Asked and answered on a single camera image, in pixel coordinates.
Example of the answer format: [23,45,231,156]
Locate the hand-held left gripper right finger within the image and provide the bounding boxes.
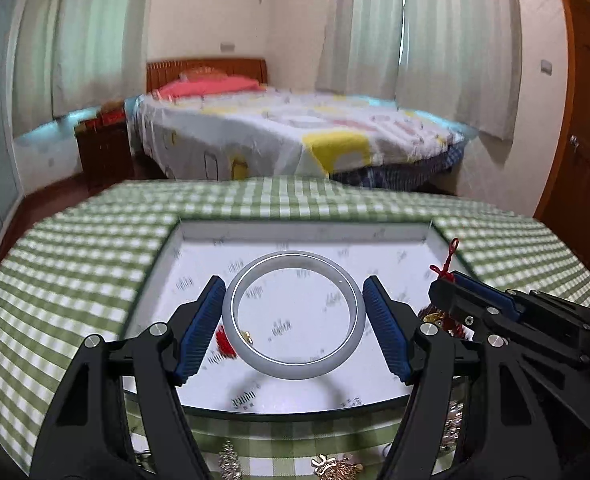
[361,275,566,480]

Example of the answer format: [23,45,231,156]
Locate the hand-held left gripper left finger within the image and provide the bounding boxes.
[29,275,228,480]

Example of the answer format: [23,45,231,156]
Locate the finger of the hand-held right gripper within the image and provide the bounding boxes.
[429,279,588,368]
[452,271,590,346]

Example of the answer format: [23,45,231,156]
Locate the red knot charm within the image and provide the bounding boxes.
[417,237,476,343]

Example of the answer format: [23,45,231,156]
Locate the white jade bangle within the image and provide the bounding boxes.
[221,250,367,381]

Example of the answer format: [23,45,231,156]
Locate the white shallow box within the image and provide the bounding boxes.
[119,217,478,418]

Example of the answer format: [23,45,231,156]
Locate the gold bracelet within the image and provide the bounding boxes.
[310,452,366,480]

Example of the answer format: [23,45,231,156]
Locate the red tassel charm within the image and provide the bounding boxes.
[214,324,256,361]

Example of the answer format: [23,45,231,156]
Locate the green checkered tablecloth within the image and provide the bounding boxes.
[0,176,590,480]

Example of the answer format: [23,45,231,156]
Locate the blue plaid bed sheet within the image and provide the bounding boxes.
[332,140,468,191]

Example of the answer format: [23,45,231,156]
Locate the dark wooden nightstand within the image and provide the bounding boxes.
[75,120,136,193]

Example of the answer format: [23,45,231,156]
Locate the brown wooden door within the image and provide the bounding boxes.
[532,0,590,276]

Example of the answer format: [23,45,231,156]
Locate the patterned bedspread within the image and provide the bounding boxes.
[127,87,478,181]

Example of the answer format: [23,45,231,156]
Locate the red box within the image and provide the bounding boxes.
[92,110,126,127]

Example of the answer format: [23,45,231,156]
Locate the pink pillow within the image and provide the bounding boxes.
[152,76,268,101]

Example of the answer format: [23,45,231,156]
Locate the wooden headboard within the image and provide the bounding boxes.
[146,57,268,93]

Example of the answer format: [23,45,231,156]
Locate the pale green striped curtain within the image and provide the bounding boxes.
[50,0,156,116]
[12,0,68,136]
[315,0,406,101]
[395,0,523,141]

